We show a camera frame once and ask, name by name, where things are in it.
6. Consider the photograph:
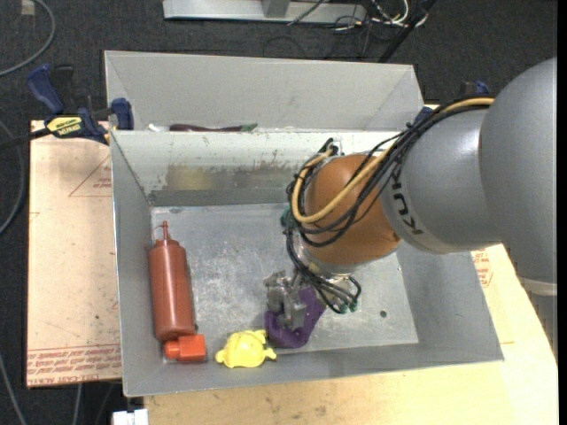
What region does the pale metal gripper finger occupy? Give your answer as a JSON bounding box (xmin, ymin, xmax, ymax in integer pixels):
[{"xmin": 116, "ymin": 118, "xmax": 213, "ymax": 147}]
[
  {"xmin": 284, "ymin": 299, "xmax": 308, "ymax": 331},
  {"xmin": 266, "ymin": 287, "xmax": 285, "ymax": 317}
]

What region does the purple plastic toy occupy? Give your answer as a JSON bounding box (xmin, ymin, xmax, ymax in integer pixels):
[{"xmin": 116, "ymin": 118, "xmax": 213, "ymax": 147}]
[{"xmin": 263, "ymin": 284, "xmax": 328, "ymax": 351}]

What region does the grey metal bin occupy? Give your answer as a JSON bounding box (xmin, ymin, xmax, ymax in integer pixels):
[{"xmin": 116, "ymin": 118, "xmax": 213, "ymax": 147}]
[{"xmin": 104, "ymin": 50, "xmax": 506, "ymax": 398}]

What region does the yellow toy animal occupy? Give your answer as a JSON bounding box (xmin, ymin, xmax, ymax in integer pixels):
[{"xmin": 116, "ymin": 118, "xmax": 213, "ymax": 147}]
[{"xmin": 214, "ymin": 329, "xmax": 278, "ymax": 369}]

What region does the orange-red small block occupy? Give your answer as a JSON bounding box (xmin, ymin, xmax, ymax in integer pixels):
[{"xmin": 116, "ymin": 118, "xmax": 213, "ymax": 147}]
[{"xmin": 162, "ymin": 334, "xmax": 208, "ymax": 364}]

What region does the red-brown squeeze bottle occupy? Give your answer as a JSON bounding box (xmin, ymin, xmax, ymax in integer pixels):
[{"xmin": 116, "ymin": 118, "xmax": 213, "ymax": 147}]
[{"xmin": 144, "ymin": 220, "xmax": 198, "ymax": 343}]

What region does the brown cardboard board red print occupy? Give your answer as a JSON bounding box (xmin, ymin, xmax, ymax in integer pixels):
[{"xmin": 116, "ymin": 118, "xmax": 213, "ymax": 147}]
[{"xmin": 26, "ymin": 120, "xmax": 123, "ymax": 389}]

